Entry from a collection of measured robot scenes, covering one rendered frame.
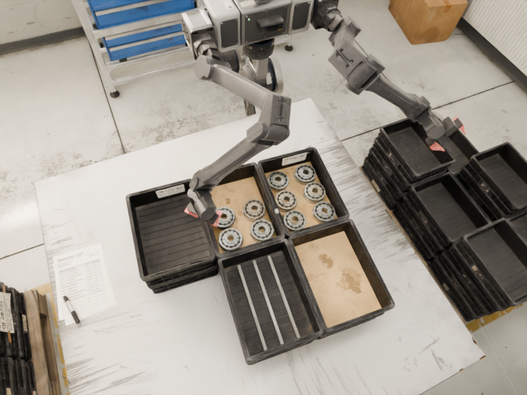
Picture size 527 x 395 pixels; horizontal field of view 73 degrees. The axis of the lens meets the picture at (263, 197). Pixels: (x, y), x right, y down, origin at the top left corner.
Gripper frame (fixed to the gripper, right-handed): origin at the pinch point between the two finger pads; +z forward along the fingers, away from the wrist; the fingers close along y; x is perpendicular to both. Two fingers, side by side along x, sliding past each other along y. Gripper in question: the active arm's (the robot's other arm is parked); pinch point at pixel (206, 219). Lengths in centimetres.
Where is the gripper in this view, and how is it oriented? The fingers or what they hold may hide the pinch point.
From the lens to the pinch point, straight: 149.1
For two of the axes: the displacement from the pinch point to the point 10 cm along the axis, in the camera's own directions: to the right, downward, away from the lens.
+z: 0.9, 5.7, 8.1
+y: 8.6, 3.6, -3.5
